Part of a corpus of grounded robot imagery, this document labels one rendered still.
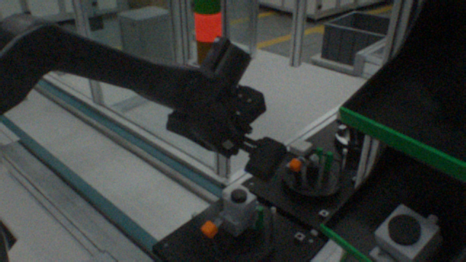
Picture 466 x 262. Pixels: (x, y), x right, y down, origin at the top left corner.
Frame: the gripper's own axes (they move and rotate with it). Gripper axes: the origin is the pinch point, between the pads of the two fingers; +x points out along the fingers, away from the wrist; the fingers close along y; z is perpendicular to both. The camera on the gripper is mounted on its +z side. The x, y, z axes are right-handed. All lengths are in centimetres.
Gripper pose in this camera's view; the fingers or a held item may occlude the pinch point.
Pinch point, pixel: (243, 153)
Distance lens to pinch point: 66.0
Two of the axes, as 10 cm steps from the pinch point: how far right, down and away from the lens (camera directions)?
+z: 5.4, -8.3, 1.5
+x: 4.3, 4.3, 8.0
